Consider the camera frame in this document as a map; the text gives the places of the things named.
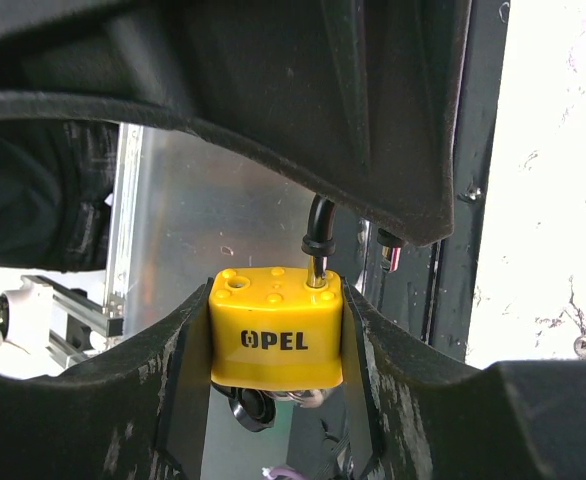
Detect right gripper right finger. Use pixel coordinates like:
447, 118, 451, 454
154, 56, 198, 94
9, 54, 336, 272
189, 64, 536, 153
0, 285, 586, 479

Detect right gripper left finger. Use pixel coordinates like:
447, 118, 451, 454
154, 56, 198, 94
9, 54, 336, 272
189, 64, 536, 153
0, 1, 471, 246

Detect yellow padlock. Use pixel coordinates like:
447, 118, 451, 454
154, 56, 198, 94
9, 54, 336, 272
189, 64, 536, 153
208, 195, 343, 432

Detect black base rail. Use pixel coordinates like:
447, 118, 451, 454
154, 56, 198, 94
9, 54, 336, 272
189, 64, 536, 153
359, 1, 510, 361

